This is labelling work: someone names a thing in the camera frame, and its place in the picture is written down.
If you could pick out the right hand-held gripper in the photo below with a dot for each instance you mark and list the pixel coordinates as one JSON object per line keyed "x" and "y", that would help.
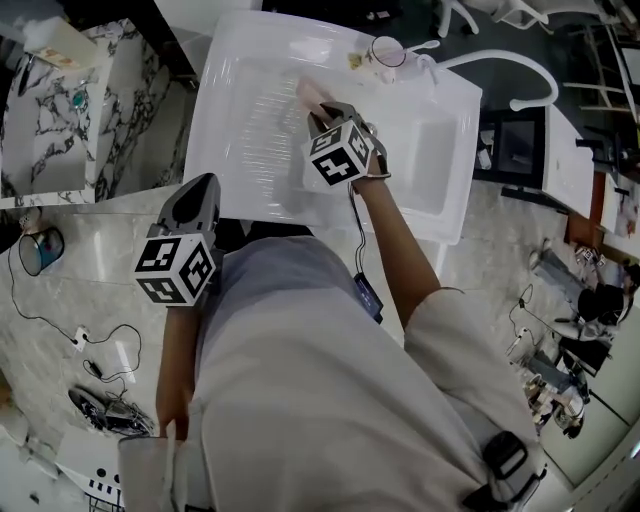
{"x": 335, "y": 160}

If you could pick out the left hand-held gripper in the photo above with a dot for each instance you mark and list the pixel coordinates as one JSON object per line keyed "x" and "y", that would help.
{"x": 170, "y": 270}

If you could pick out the person's left forearm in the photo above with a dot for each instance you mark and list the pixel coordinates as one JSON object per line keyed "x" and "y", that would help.
{"x": 177, "y": 370}

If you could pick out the person's right forearm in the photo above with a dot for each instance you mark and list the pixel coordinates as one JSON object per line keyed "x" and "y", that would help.
{"x": 395, "y": 250}

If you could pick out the metal basin drain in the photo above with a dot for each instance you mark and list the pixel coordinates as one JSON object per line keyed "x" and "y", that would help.
{"x": 373, "y": 130}

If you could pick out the person's black trousers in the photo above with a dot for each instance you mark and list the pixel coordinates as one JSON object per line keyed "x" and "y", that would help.
{"x": 235, "y": 235}

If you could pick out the patterned glass cup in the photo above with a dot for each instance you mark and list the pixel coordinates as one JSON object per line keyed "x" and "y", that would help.
{"x": 385, "y": 62}

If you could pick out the white washbasin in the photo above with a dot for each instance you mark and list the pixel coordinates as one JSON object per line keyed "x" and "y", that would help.
{"x": 250, "y": 125}

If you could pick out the white faucet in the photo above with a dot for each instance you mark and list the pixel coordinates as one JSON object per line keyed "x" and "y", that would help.
{"x": 429, "y": 67}

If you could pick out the white toothbrush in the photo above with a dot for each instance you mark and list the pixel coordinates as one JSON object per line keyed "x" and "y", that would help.
{"x": 425, "y": 46}

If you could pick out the marble pattern cabinet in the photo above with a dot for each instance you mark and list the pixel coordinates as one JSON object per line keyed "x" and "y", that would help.
{"x": 55, "y": 140}

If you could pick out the white power socket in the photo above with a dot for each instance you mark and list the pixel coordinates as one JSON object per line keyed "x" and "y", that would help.
{"x": 81, "y": 336}

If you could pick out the white curved pipe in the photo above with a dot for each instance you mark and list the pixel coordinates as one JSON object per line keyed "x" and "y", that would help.
{"x": 495, "y": 53}

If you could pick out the metal basin stand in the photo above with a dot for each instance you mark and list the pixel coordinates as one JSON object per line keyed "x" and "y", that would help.
{"x": 442, "y": 260}

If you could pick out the black device with blue screen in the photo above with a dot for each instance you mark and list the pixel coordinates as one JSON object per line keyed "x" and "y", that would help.
{"x": 369, "y": 297}

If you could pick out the white office chair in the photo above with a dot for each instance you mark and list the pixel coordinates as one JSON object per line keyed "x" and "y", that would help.
{"x": 495, "y": 12}

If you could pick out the person's light grey shirt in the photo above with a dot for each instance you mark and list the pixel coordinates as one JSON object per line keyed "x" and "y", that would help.
{"x": 320, "y": 390}

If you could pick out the black desk with white top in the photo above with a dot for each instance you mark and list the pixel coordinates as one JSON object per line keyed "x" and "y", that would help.
{"x": 565, "y": 160}

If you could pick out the brown wooden cabinet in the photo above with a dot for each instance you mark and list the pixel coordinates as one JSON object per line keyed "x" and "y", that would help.
{"x": 585, "y": 210}

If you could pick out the white box with black dots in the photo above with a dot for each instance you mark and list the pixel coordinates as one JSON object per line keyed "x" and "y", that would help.
{"x": 90, "y": 460}

